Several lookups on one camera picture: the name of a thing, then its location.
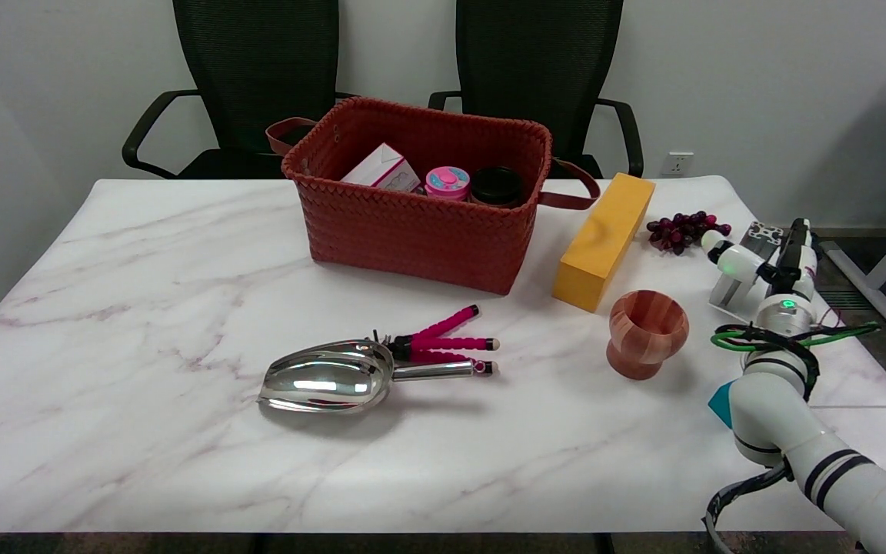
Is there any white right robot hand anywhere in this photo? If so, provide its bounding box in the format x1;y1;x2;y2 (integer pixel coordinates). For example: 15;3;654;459
701;218;821;302

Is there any silver aluminium rectangular block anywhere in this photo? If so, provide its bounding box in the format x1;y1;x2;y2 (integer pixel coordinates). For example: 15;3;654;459
709;222;785;313

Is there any yellow rectangular block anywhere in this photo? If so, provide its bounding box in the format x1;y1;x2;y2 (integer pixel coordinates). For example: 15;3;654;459
551;172;656;313

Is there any dark red grape bunch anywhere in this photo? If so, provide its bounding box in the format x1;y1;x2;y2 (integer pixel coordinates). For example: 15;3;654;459
646;212;732;255

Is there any wooden cup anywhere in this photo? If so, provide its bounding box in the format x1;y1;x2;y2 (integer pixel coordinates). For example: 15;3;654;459
606;289;690;381

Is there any teal cube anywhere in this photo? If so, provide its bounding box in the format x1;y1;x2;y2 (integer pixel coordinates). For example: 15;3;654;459
708;380;738;429

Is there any black lidded jar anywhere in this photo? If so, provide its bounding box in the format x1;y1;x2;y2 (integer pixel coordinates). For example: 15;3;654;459
471;167;525;209

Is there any black mesh office chair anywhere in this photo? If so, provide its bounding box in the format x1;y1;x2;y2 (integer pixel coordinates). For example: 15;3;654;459
428;0;645;179
122;0;357;180

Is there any pink lidded jar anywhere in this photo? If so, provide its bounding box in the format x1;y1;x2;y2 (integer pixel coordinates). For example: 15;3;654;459
424;166;471;202

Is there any pink flexible mini tripod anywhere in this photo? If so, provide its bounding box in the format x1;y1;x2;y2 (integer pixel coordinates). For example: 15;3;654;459
371;304;501;377

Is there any red woven basket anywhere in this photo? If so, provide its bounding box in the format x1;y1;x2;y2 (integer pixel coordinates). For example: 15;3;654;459
265;96;601;296

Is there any white pink carton box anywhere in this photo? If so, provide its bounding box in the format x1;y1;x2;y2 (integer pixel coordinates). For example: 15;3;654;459
341;143;421;193

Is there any shiny metal scoop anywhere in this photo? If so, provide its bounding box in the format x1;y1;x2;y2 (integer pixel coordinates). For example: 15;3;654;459
258;339;476;416

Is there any green robot cable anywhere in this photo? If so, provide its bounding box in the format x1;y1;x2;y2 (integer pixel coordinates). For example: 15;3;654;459
712;323;881;353

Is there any white desk frame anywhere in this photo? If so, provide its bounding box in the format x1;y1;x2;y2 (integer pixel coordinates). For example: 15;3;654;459
820;75;886;347

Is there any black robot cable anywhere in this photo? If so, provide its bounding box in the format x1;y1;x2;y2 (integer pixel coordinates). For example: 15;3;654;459
703;323;822;554

